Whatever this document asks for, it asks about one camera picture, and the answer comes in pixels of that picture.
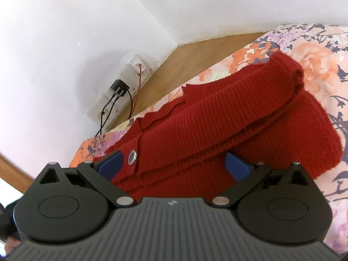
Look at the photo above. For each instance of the white wall socket strip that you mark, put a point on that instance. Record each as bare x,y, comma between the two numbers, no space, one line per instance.
109,105

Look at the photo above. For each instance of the black power adapter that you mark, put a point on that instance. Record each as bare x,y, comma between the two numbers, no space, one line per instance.
120,87

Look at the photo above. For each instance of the red knit cardigan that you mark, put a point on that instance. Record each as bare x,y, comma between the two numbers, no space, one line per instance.
261,113

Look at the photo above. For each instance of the white USB charger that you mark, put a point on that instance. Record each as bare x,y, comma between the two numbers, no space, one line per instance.
140,64

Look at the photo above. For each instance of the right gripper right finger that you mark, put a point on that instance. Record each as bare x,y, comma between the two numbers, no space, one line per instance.
246,175

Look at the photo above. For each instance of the floral orange bed sheet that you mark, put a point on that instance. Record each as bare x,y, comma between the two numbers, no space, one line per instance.
322,52

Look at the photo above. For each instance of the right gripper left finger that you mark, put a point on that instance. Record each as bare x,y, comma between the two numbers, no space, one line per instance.
100,174

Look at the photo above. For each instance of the wooden bed frame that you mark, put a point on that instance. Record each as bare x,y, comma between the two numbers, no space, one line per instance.
14,176

